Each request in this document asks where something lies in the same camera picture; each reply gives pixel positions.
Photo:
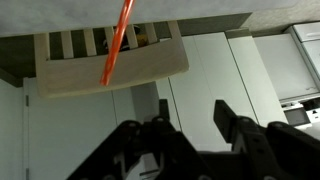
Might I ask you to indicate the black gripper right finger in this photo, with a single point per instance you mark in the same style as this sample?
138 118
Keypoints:
266 150

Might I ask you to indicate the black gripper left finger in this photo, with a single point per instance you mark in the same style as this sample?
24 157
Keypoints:
173 156

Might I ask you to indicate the orange plastic straw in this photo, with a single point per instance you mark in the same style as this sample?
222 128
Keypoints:
116 43

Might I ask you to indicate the white kitchen stove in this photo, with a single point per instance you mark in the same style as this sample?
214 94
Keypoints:
290 73

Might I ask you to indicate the white closet door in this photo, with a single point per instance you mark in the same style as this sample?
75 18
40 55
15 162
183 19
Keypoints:
206 83

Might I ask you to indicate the light wooden slat chair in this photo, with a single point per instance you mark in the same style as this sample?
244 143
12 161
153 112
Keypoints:
140 70

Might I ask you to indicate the black yellow object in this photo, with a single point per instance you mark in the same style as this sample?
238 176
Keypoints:
141 39

